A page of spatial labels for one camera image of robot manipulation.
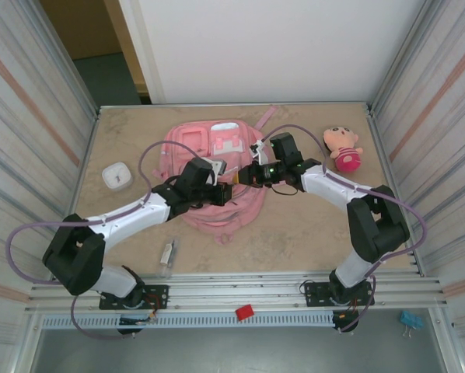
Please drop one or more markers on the pink school backpack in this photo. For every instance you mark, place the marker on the pink school backpack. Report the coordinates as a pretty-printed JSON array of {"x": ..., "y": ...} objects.
[{"x": 193, "y": 135}]

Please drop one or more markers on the clear plastic pen case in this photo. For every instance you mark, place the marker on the clear plastic pen case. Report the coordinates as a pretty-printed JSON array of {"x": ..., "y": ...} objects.
[{"x": 166, "y": 258}]

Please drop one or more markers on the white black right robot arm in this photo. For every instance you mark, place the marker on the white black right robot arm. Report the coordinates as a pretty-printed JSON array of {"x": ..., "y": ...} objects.
[{"x": 333, "y": 186}]

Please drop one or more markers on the plush doll pink striped shirt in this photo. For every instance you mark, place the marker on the plush doll pink striped shirt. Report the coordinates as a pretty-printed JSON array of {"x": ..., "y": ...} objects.
[{"x": 343, "y": 149}]

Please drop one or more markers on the white square alarm clock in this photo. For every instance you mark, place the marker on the white square alarm clock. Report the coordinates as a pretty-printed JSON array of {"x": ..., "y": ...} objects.
[{"x": 116, "y": 176}]

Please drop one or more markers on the red plastic block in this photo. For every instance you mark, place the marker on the red plastic block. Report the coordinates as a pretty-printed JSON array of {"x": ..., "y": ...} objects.
[{"x": 245, "y": 313}]

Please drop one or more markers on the brown wooden door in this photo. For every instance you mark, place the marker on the brown wooden door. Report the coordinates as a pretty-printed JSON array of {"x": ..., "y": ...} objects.
[{"x": 81, "y": 27}]

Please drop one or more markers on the blue binder clip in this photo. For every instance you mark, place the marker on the blue binder clip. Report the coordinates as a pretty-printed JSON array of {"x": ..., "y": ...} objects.
[{"x": 411, "y": 319}]

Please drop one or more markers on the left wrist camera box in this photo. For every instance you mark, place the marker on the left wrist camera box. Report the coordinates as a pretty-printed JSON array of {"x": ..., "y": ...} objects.
[{"x": 217, "y": 166}]

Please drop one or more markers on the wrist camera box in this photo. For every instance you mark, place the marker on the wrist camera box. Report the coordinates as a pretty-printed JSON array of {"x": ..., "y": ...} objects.
[
  {"x": 217, "y": 166},
  {"x": 260, "y": 153}
]

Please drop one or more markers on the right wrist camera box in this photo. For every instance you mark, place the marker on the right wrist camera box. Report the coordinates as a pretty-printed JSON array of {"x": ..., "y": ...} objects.
[{"x": 260, "y": 153}]

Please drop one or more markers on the aluminium rail frame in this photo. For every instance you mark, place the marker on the aluminium rail frame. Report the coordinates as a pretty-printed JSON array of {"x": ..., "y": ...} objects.
[{"x": 232, "y": 289}]

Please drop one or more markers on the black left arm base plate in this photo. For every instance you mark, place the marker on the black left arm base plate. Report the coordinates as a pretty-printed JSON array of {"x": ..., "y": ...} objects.
[{"x": 158, "y": 295}]

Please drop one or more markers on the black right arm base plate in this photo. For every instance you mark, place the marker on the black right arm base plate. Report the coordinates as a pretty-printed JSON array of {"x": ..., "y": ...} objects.
[{"x": 314, "y": 291}]

